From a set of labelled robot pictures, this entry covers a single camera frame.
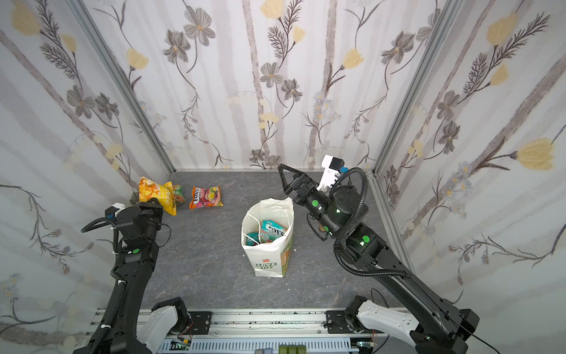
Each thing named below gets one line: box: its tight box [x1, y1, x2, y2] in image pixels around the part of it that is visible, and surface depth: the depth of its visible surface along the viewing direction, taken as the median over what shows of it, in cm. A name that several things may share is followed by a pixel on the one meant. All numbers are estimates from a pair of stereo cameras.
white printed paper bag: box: [240, 196, 295, 278], surface depth 76 cm
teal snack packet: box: [260, 219, 288, 244], surface depth 90 cm
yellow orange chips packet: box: [138, 176, 177, 217], surface depth 77 cm
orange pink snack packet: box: [188, 185, 225, 210], surface depth 106 cm
